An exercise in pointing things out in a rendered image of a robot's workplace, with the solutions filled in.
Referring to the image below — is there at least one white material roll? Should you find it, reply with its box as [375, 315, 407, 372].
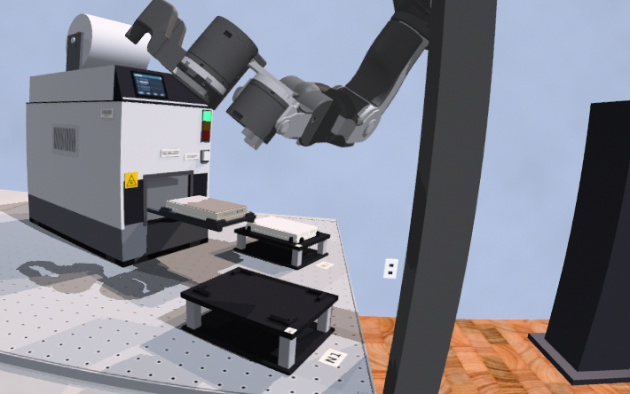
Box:
[67, 13, 152, 69]

